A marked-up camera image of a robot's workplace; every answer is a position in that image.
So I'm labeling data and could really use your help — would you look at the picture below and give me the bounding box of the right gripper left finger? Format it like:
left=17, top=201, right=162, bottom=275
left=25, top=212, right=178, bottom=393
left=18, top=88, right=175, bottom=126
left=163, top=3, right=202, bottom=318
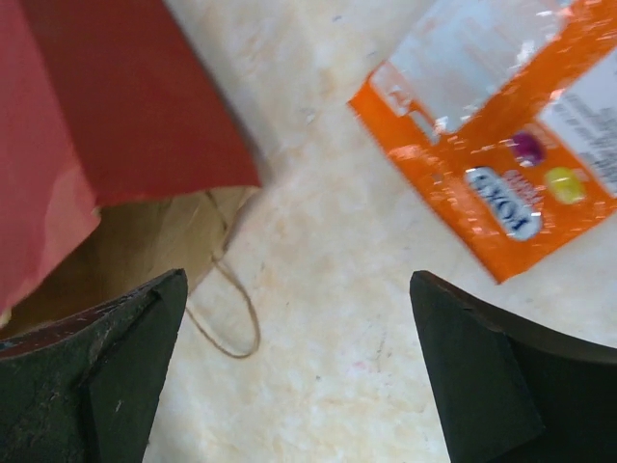
left=1, top=269, right=188, bottom=462

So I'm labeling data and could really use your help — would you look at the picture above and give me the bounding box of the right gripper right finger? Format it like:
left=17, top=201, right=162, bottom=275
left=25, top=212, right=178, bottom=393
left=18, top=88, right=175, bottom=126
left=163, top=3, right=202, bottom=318
left=410, top=271, right=616, bottom=462

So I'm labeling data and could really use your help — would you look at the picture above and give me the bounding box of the red paper bag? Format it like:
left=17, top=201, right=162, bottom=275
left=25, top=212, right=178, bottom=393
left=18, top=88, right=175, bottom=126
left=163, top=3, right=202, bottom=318
left=1, top=1, right=259, bottom=358

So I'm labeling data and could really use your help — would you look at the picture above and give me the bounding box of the orange candy bag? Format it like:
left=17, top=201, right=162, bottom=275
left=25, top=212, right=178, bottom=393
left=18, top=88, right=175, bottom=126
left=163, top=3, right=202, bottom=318
left=350, top=1, right=616, bottom=282

